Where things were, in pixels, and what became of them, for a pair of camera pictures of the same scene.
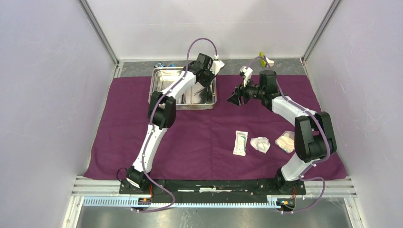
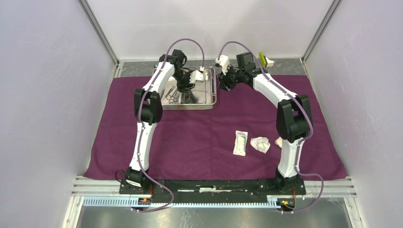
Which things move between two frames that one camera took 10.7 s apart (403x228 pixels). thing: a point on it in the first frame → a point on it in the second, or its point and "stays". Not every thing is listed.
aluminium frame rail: [105, 192] stays
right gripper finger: [234, 98] → [222, 81]
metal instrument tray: [193, 97] stays
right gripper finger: [243, 100] → [225, 87]
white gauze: [261, 144] stays
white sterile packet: [240, 143] stays
